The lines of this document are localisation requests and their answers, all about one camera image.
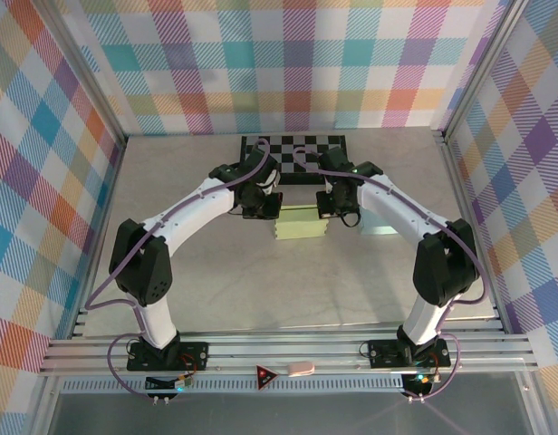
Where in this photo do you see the blue paper box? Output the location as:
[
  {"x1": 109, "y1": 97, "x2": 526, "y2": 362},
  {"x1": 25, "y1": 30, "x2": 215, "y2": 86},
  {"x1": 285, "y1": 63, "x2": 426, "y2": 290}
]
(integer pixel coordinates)
[{"x1": 358, "y1": 212, "x2": 396, "y2": 236}]

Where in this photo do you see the green paper box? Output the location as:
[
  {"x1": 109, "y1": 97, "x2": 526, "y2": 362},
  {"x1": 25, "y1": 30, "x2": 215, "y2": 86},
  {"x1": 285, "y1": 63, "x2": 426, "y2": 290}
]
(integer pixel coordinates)
[{"x1": 272, "y1": 204, "x2": 330, "y2": 240}]

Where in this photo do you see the black grey chessboard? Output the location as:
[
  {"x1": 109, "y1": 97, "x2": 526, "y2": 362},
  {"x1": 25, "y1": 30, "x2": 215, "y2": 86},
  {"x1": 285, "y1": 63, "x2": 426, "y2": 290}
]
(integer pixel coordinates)
[{"x1": 239, "y1": 134, "x2": 348, "y2": 186}]

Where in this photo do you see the red black triangle button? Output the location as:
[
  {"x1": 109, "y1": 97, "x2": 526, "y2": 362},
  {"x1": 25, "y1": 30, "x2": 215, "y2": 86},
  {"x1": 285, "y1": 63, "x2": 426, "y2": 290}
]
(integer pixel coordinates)
[{"x1": 255, "y1": 363, "x2": 280, "y2": 391}]

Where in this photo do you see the aluminium side rail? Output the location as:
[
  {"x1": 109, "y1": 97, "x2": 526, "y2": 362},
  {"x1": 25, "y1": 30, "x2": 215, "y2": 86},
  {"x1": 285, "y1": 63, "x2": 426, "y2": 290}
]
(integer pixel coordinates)
[
  {"x1": 70, "y1": 135, "x2": 129, "y2": 339},
  {"x1": 439, "y1": 130, "x2": 509, "y2": 336}
]

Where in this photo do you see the aluminium frame rail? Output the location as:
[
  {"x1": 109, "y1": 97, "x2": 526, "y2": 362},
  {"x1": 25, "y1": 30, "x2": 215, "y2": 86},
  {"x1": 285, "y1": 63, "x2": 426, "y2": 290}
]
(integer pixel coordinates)
[{"x1": 37, "y1": 333, "x2": 541, "y2": 377}]

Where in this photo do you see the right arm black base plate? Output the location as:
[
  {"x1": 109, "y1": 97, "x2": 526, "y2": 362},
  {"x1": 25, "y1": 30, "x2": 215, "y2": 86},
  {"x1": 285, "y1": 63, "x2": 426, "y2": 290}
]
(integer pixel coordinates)
[{"x1": 367, "y1": 337, "x2": 452, "y2": 369}]

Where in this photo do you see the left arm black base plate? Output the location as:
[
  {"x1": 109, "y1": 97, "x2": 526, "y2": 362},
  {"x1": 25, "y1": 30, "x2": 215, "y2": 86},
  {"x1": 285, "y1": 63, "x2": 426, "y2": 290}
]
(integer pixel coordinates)
[{"x1": 126, "y1": 340, "x2": 210, "y2": 372}]

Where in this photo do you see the aluminium frame post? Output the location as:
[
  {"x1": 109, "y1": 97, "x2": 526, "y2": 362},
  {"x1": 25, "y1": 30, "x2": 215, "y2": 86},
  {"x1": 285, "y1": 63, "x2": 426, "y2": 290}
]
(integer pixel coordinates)
[
  {"x1": 439, "y1": 0, "x2": 536, "y2": 144},
  {"x1": 42, "y1": 0, "x2": 129, "y2": 150}
]

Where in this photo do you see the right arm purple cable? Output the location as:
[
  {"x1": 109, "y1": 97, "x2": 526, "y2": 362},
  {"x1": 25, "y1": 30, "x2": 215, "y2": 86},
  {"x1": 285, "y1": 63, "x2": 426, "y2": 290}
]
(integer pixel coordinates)
[{"x1": 293, "y1": 145, "x2": 488, "y2": 402}]

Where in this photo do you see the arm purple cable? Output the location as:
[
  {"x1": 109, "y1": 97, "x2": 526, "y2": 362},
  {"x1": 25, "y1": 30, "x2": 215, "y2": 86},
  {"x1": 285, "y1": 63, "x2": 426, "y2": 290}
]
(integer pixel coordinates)
[
  {"x1": 293, "y1": 145, "x2": 488, "y2": 402},
  {"x1": 86, "y1": 138, "x2": 280, "y2": 402}
]

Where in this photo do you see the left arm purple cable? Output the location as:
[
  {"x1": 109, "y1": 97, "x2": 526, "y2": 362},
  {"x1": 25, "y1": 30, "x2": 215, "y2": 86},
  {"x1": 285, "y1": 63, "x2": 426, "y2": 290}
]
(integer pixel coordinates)
[{"x1": 86, "y1": 138, "x2": 280, "y2": 402}]

